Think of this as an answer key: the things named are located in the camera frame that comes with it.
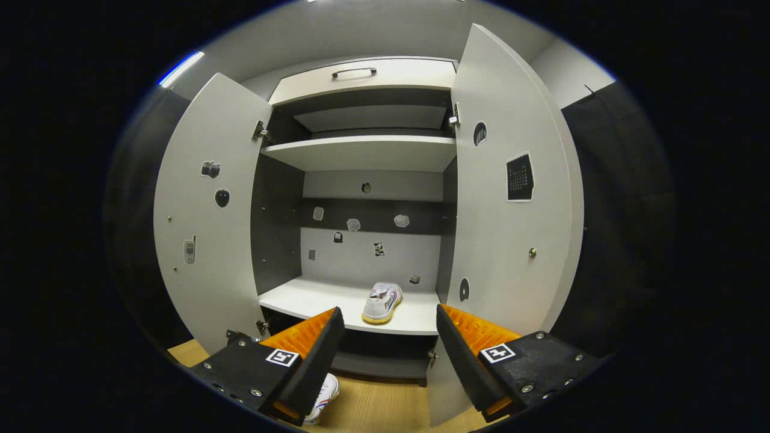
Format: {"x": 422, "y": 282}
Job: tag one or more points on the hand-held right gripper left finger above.
{"x": 316, "y": 367}

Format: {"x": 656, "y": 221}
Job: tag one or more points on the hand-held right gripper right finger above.
{"x": 462, "y": 361}

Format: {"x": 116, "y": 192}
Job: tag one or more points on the white sneaker shoe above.
{"x": 325, "y": 397}
{"x": 380, "y": 307}

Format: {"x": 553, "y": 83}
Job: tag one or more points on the white shoe cabinet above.
{"x": 361, "y": 261}

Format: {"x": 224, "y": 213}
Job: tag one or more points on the white cabinet door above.
{"x": 210, "y": 282}
{"x": 505, "y": 252}

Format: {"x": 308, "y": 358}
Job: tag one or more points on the white cabinet shelf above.
{"x": 361, "y": 153}
{"x": 313, "y": 300}

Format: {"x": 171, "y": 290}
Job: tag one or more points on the white cabinet drawer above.
{"x": 397, "y": 81}

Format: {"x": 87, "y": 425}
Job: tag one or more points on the black cloth clip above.
{"x": 591, "y": 91}

